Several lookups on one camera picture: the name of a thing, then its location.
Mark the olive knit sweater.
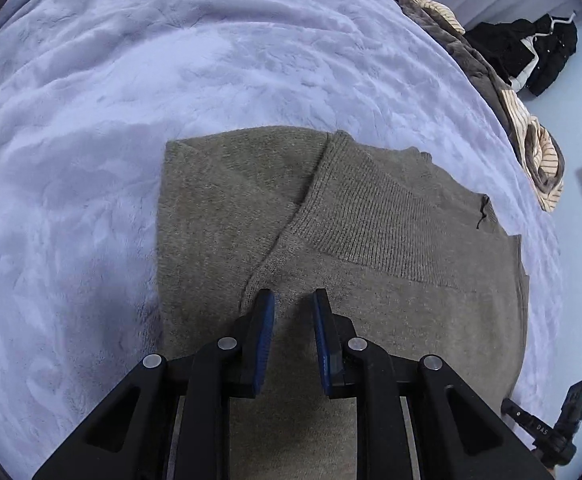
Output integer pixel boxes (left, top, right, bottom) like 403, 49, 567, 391
157, 127, 530, 480

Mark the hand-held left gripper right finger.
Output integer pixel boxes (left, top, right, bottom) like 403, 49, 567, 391
312, 287, 546, 480

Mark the black jacket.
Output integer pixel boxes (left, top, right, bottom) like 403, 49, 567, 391
463, 14, 579, 98

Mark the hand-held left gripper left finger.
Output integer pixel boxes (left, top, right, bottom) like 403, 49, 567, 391
32, 287, 276, 480

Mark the cream striped garment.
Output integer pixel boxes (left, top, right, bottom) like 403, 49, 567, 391
410, 0, 566, 214

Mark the brown and striped clothes pile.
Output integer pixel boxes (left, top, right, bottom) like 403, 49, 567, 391
386, 0, 566, 201

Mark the lavender plush blanket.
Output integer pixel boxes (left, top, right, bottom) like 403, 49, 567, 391
0, 0, 568, 480

